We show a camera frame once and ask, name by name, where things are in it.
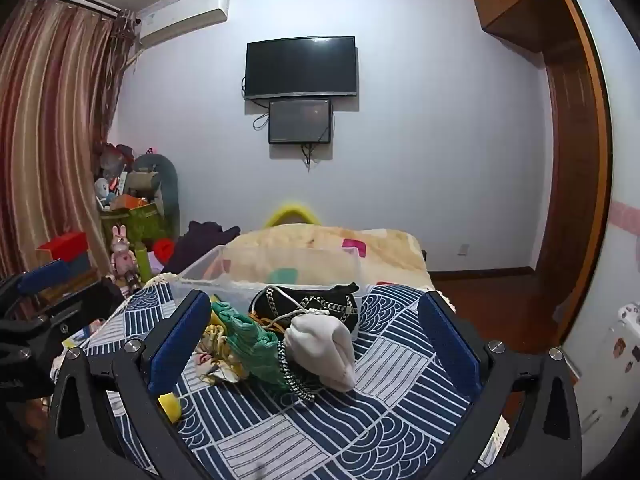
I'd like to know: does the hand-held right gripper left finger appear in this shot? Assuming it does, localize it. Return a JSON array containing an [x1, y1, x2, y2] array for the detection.
[[46, 290, 216, 480]]

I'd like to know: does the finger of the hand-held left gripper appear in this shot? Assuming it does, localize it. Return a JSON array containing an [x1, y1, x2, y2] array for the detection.
[[0, 259, 73, 323], [20, 276, 127, 358]]

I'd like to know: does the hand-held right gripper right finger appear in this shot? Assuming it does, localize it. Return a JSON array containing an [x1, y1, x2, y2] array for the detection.
[[417, 290, 583, 480]]

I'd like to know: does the floral cloth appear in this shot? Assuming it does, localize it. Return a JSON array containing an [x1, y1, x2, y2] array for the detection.
[[195, 324, 251, 386]]

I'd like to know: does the yellow sponge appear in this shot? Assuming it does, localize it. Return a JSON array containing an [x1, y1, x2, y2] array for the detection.
[[158, 392, 184, 424]]

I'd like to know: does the clear plastic storage box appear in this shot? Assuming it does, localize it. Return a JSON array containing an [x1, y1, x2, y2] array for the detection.
[[172, 245, 372, 342]]

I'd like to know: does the green knit glove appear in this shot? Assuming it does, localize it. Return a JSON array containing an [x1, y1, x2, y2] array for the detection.
[[210, 302, 289, 394]]

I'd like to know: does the white knit hat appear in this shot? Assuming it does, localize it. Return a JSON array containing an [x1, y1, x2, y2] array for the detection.
[[265, 286, 357, 393]]

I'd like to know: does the black cap with chains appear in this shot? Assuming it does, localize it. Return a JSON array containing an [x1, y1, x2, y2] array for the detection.
[[249, 282, 361, 332]]

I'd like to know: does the red box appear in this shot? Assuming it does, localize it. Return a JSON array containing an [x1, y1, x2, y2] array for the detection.
[[37, 230, 90, 264]]

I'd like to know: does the blue box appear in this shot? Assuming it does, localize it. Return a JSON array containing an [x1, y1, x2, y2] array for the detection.
[[59, 252, 92, 277]]

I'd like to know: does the pink bunny figurine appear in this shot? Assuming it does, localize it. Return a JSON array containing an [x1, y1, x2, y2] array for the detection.
[[110, 224, 139, 281]]

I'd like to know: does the green bottle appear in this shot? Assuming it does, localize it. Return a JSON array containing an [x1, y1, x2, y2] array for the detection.
[[134, 242, 151, 282]]

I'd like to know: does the green cardboard box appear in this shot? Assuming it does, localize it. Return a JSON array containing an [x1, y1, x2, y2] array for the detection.
[[100, 202, 169, 257]]

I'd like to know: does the dark purple garment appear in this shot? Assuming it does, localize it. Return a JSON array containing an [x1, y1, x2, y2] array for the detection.
[[162, 220, 242, 277]]

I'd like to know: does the orange box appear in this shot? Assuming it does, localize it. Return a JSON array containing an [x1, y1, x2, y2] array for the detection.
[[112, 194, 151, 211]]

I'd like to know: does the pile of assorted toys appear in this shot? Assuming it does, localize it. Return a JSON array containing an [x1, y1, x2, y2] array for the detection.
[[92, 142, 137, 211]]

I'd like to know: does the navy patterned cloth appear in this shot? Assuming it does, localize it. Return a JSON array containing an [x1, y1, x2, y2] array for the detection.
[[80, 274, 516, 480]]

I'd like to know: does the khaki plush toy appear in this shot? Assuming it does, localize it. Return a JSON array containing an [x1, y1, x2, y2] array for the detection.
[[127, 170, 161, 197]]

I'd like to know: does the striped brown curtain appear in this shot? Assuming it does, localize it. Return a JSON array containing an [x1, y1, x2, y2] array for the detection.
[[0, 0, 137, 281]]

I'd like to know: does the grey-green long plush toy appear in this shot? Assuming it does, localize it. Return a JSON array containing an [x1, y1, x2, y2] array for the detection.
[[132, 154, 182, 241]]

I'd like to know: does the cream patterned cushion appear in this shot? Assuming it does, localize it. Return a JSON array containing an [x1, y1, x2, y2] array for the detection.
[[220, 222, 432, 292]]

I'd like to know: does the wooden door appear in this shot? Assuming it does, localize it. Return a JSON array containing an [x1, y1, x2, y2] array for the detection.
[[534, 0, 617, 348]]

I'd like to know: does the white sliding door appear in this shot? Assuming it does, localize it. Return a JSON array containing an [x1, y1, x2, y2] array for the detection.
[[562, 0, 640, 461]]

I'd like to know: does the white air conditioner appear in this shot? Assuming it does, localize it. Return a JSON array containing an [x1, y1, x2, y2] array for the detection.
[[137, 0, 230, 48]]

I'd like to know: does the wooden overhead cabinet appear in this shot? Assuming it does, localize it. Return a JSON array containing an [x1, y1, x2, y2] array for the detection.
[[470, 0, 578, 54]]

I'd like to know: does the brown braided cord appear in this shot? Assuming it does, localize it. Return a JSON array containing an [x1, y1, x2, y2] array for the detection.
[[250, 312, 289, 336]]

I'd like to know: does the black white beaded strap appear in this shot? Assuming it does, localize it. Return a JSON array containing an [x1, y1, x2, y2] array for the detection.
[[276, 341, 317, 402]]

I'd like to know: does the yellow fuzzy ring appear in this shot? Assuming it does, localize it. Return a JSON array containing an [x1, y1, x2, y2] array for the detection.
[[264, 203, 321, 229]]

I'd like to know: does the black hanging monitor cable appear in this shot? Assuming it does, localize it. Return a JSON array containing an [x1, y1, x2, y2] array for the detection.
[[300, 143, 322, 172]]

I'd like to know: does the small black wall monitor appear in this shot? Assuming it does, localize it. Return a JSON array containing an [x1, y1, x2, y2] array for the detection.
[[268, 98, 333, 146]]

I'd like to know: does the large black wall television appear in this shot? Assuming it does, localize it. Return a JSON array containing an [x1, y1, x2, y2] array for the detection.
[[244, 36, 359, 102]]

